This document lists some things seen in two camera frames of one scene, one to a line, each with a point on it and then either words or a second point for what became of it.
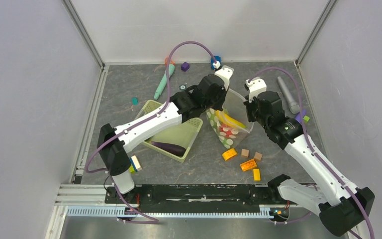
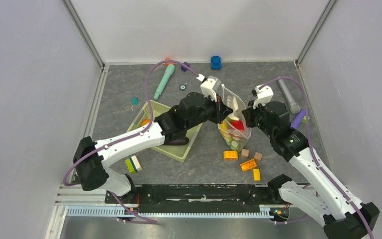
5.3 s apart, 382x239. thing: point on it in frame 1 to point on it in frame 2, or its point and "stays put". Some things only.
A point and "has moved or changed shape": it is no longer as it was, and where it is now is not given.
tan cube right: x=257 y=157 stays put
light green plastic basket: x=176 y=142 stays put
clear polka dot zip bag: x=232 y=124 has moved or changed shape
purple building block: x=185 y=66 stays put
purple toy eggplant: x=173 y=149 to x=181 y=141
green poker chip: x=182 y=87 stays put
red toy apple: x=225 y=130 to x=238 y=124
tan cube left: x=244 y=153 stays put
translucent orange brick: x=248 y=165 stays put
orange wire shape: x=166 y=59 stays put
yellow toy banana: x=228 y=120 to x=224 y=128
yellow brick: x=257 y=175 stays put
